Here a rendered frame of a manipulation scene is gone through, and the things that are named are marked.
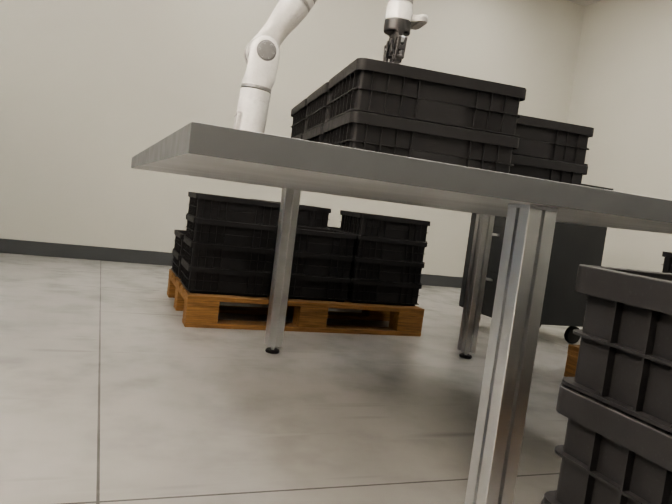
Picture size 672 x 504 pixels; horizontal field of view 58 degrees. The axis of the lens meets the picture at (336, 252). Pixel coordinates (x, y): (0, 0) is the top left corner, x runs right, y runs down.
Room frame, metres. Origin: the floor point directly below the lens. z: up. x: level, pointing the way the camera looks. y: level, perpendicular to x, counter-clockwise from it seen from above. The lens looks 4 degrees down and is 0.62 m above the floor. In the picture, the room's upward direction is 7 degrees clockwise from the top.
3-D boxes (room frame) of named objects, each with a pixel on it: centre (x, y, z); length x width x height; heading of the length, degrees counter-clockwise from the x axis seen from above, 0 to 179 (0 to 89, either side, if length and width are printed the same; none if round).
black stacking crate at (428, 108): (1.47, -0.15, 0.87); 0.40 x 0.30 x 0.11; 104
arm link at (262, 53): (1.85, 0.30, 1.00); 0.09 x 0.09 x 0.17; 25
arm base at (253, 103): (1.85, 0.30, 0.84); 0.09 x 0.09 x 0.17; 16
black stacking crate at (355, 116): (1.47, -0.15, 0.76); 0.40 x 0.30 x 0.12; 104
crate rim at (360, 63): (1.47, -0.15, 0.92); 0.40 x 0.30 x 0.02; 104
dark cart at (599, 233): (3.49, -1.12, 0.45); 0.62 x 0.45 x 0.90; 112
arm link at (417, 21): (1.73, -0.11, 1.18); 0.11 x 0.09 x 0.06; 103
